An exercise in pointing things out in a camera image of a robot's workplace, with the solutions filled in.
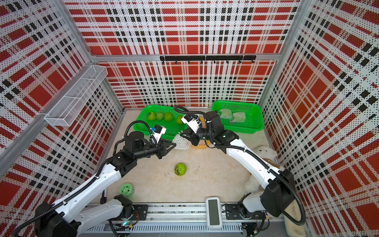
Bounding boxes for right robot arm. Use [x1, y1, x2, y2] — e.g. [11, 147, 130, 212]
[174, 106, 306, 226]

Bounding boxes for clear wall shelf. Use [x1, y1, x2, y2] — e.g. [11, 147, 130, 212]
[44, 65, 108, 127]

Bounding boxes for custard apple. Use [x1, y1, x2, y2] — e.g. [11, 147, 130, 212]
[174, 163, 187, 176]
[176, 116, 184, 125]
[147, 112, 157, 121]
[164, 112, 173, 122]

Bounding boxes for black hook rail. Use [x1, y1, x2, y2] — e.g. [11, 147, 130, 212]
[159, 55, 257, 63]

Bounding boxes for yellow tray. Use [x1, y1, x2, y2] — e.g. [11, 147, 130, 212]
[190, 117, 210, 149]

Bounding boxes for plush toy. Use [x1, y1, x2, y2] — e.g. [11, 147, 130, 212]
[254, 146, 280, 168]

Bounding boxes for white timer device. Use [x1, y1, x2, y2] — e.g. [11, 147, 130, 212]
[205, 197, 223, 230]

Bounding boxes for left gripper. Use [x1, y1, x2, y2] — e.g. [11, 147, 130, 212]
[134, 139, 176, 160]

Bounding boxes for empty green basket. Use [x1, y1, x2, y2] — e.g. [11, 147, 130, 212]
[212, 100, 265, 134]

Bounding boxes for green basket with apples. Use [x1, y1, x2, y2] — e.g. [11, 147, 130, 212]
[137, 105, 188, 141]

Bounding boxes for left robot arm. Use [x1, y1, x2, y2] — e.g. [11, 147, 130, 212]
[11, 121, 176, 237]

